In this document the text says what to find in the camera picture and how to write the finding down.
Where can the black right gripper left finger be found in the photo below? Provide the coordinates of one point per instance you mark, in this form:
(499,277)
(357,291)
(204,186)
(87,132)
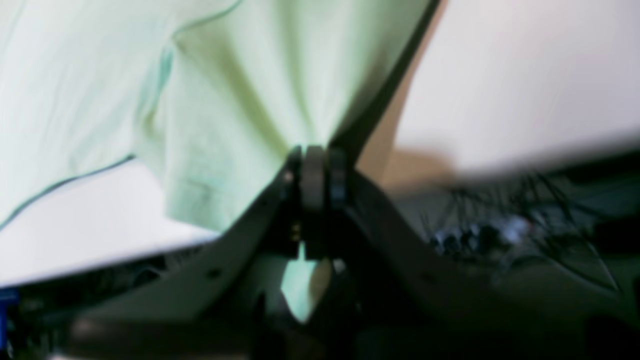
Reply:
(218,306)

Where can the light green T-shirt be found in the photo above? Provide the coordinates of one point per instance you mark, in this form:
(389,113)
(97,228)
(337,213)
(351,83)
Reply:
(210,95)

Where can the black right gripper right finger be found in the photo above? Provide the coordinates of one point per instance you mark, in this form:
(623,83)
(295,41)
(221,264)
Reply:
(419,306)

